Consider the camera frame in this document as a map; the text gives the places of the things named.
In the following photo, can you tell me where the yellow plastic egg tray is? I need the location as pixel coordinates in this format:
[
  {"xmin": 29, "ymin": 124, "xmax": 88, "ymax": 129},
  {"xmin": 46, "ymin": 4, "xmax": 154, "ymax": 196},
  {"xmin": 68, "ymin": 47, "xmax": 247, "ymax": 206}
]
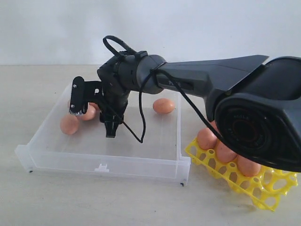
[{"xmin": 185, "ymin": 139, "xmax": 298, "ymax": 211}]

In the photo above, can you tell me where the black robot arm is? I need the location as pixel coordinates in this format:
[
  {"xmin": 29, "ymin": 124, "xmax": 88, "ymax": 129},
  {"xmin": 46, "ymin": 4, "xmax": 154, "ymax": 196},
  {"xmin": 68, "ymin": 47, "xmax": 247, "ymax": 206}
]
[{"xmin": 97, "ymin": 52, "xmax": 301, "ymax": 172}]

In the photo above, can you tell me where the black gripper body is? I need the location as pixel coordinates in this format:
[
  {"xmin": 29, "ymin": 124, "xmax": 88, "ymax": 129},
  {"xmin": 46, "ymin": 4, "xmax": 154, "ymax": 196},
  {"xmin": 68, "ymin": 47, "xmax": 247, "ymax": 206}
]
[{"xmin": 100, "ymin": 91, "xmax": 129, "ymax": 124}]

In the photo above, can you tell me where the clear plastic drawer bin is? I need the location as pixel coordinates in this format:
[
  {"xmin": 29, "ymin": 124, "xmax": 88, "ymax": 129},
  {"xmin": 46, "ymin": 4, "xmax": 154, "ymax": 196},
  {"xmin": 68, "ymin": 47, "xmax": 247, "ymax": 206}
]
[{"xmin": 15, "ymin": 86, "xmax": 191, "ymax": 186}]

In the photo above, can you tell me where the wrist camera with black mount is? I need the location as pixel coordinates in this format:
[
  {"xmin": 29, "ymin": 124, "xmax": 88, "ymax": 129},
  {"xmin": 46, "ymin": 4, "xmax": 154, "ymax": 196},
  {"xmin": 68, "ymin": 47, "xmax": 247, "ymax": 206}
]
[{"xmin": 69, "ymin": 76, "xmax": 103, "ymax": 116}]

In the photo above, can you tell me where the brown egg second row left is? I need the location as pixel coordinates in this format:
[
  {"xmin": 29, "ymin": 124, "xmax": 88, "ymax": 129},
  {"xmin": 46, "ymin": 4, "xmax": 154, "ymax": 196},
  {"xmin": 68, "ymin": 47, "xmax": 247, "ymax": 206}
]
[{"xmin": 80, "ymin": 104, "xmax": 96, "ymax": 121}]

